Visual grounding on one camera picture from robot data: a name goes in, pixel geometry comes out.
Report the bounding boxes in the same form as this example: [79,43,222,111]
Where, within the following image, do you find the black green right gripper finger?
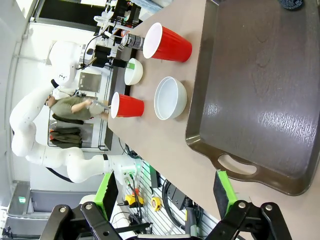
[207,169,293,240]

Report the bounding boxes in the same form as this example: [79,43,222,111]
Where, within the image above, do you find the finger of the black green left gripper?
[46,172,136,240]

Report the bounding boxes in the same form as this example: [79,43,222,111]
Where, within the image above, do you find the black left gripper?
[93,44,136,70]

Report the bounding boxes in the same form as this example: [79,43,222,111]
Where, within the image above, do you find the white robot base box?
[116,163,143,187]

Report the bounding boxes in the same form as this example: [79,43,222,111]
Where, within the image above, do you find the small white bowl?
[124,57,144,86]

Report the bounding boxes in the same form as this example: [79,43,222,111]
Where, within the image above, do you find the silver black drink can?
[119,33,146,51]

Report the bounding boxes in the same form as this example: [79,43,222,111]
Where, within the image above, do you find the grey metal panel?
[79,71,102,92]

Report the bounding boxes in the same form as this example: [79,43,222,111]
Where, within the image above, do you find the small red plastic cup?
[110,91,146,120]

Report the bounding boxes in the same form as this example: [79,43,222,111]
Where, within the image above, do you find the large red plastic cup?
[142,22,193,63]

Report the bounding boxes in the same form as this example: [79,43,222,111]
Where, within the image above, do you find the large white bowl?
[153,76,188,121]

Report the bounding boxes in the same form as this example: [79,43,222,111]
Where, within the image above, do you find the yellow emergency stop button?
[124,193,145,209]

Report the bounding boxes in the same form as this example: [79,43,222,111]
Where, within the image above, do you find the person in olive shirt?
[45,95,111,121]

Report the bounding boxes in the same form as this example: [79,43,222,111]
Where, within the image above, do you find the black mounting box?
[171,186,188,209]

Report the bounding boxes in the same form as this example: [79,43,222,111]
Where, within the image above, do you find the yellow tape measure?
[150,196,163,213]

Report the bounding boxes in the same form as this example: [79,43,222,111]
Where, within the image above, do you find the olive jacket on chair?
[48,126,84,149]

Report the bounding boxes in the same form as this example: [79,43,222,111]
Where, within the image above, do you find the brown plastic serving tray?
[184,0,320,196]

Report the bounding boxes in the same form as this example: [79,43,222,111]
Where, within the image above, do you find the dark round container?
[278,0,305,11]

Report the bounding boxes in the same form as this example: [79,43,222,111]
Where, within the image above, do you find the white lab frame equipment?
[93,0,141,36]

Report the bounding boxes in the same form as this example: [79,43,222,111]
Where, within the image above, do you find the black coiled cable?
[161,179,186,229]

